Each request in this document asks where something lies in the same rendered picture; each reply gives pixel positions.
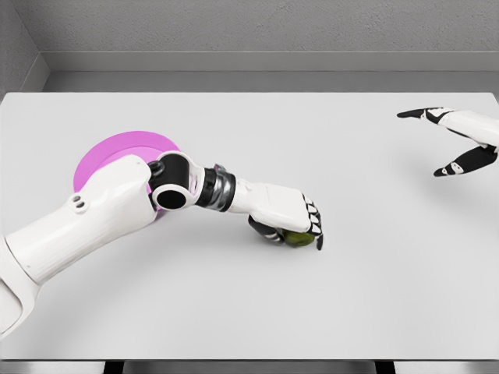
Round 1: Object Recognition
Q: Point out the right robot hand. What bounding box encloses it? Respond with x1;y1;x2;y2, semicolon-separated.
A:
396;107;499;178

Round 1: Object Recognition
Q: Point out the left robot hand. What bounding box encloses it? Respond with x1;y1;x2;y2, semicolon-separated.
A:
247;182;326;252

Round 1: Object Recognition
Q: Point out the green apple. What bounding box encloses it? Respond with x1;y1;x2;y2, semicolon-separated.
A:
281;230;316;249

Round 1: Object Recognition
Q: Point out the pink round plate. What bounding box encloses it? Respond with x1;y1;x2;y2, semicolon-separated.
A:
73;130;183;212

